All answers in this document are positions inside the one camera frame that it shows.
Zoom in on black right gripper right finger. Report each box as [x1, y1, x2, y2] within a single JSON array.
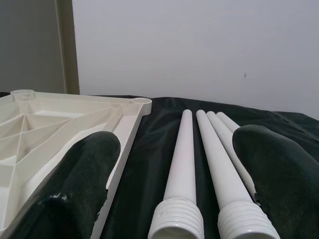
[[231, 124, 319, 239]]

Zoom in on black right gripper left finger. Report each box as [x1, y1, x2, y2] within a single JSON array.
[[8, 130, 122, 239]]

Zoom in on white tapered plastic table leg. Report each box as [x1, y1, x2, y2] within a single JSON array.
[[195, 110, 272, 239], [148, 109, 204, 239], [216, 111, 241, 136], [206, 111, 257, 200]]

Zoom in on white plastic ribbed table top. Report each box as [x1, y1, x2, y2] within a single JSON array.
[[0, 89, 153, 239]]

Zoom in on black table cloth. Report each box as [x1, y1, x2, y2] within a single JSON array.
[[0, 91, 319, 239]]

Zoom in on beige door frame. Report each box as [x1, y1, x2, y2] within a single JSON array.
[[56, 0, 80, 95]]

